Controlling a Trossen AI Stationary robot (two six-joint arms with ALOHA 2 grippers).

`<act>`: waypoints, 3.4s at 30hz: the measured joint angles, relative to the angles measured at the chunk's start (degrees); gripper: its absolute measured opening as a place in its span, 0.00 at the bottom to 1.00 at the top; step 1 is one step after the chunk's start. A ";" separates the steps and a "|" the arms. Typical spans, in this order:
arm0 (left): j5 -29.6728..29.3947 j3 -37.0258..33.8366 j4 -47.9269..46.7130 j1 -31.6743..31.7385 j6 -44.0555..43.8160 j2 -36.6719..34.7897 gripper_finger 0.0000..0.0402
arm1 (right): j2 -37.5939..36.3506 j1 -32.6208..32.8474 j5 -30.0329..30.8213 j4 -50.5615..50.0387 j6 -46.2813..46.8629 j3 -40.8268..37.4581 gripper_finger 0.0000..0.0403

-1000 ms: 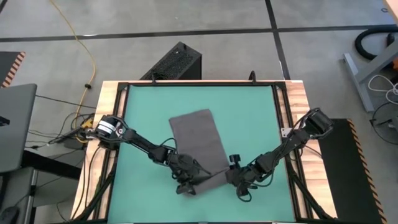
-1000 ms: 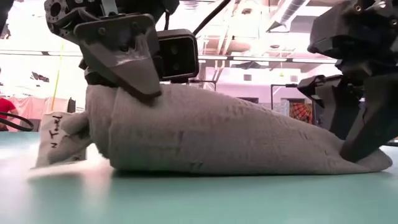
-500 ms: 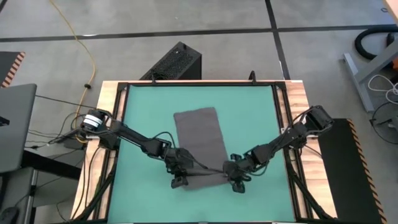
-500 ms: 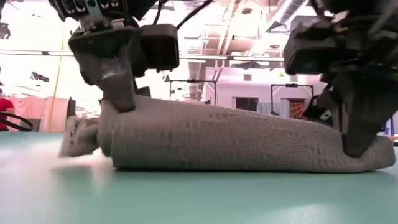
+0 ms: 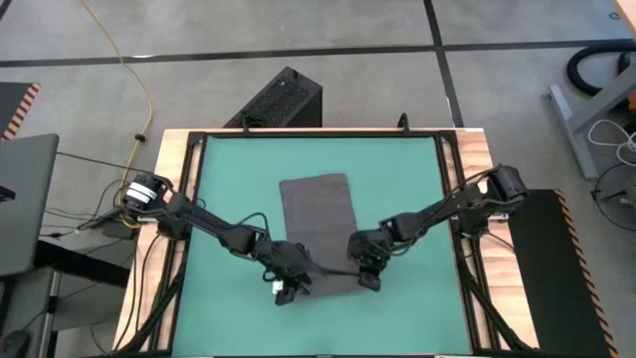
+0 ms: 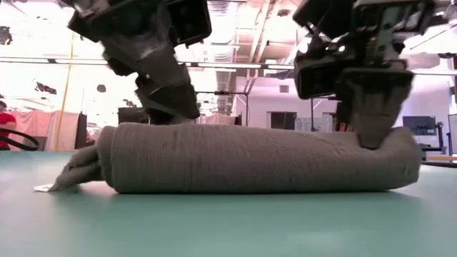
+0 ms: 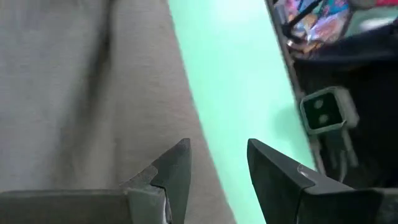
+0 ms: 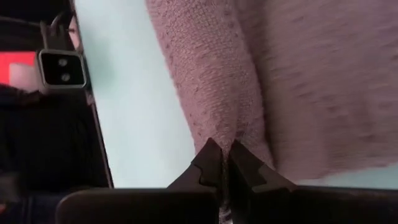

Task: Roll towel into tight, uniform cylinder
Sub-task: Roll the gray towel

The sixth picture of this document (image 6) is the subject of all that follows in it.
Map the pink curtain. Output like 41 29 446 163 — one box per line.
6 109 80 151

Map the black computer monitor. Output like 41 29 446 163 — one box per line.
402 115 438 137

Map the person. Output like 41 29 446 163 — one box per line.
0 101 17 151

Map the green table mat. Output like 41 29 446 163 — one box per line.
0 149 457 257

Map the black table frame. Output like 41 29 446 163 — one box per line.
423 160 457 168

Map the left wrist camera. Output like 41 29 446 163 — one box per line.
167 0 213 46

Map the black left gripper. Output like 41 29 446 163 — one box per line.
67 0 201 126

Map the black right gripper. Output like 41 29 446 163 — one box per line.
292 0 436 151

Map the grey towel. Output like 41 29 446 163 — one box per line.
48 122 422 195

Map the yellow cable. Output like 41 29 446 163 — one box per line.
55 31 76 151

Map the black hose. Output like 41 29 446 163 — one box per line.
0 128 41 151

